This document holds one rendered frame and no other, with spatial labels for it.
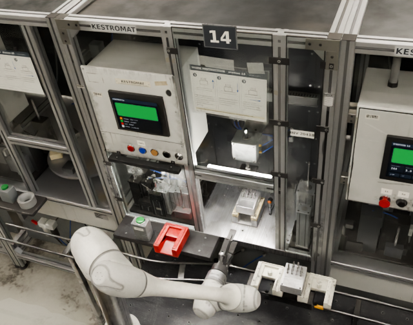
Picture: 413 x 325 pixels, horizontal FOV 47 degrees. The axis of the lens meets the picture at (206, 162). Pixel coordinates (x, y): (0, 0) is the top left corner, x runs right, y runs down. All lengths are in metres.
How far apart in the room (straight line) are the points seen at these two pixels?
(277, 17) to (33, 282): 2.66
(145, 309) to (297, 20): 1.56
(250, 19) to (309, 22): 0.21
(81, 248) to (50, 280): 1.99
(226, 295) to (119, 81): 0.95
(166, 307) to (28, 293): 1.44
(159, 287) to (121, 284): 0.21
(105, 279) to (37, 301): 2.06
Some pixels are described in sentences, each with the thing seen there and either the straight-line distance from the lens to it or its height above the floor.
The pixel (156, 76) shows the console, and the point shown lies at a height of 1.82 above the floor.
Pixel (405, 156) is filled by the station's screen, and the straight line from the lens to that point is 1.79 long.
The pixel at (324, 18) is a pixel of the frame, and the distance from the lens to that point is 1.79.
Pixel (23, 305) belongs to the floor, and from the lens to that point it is 3.66.
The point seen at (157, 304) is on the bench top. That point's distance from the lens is 2.52.
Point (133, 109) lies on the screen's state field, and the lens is 2.02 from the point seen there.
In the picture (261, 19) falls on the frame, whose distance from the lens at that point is 1.80.
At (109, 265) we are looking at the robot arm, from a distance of 1.61.
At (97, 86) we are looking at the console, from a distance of 2.08.
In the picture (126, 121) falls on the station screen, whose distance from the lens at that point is 2.08.
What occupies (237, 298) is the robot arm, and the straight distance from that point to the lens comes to 1.95.
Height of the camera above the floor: 2.77
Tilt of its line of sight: 41 degrees down
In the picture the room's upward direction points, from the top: 8 degrees counter-clockwise
